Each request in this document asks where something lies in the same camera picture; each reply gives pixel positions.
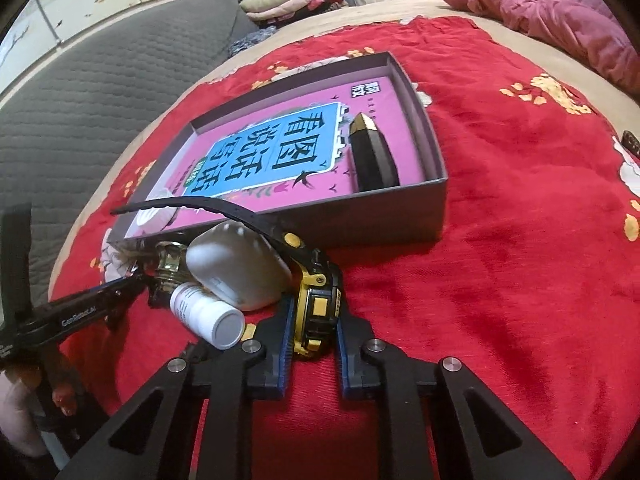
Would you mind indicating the pink and blue book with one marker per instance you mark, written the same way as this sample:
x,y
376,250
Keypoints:
x,y
280,154

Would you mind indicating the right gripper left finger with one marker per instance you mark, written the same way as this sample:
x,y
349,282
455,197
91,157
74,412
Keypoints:
x,y
193,418

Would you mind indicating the white plastic jar lid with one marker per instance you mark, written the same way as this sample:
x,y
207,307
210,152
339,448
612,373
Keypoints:
x,y
155,219

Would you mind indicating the stack of folded clothes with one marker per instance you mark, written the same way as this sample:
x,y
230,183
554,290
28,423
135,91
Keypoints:
x,y
278,13

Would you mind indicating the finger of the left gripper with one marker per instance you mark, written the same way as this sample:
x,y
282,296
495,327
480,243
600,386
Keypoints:
x,y
120,294

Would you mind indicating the red floral blanket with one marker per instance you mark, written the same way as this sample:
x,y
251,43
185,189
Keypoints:
x,y
535,282

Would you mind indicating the grey quilted sofa back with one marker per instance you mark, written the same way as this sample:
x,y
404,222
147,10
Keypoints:
x,y
65,128

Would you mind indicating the white oval case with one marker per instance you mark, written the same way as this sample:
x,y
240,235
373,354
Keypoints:
x,y
238,266

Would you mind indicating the yellow black wrist watch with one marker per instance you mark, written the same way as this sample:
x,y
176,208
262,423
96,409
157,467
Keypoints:
x,y
320,283

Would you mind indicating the blue patterned cloth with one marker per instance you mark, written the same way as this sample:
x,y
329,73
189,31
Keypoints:
x,y
251,39

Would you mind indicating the white pill bottle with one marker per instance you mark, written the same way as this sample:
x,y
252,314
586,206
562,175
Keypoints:
x,y
208,317

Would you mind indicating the person's left hand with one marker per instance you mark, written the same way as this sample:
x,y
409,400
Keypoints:
x,y
18,392

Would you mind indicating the grey shallow cardboard box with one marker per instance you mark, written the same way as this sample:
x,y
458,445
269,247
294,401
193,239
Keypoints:
x,y
300,169

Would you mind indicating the pink quilted comforter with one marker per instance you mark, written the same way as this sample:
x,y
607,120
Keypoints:
x,y
585,29

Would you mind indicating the brass metal knob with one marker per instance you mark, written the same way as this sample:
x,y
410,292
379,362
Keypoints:
x,y
170,272

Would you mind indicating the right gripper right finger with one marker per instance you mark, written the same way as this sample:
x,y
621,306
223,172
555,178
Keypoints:
x,y
437,420

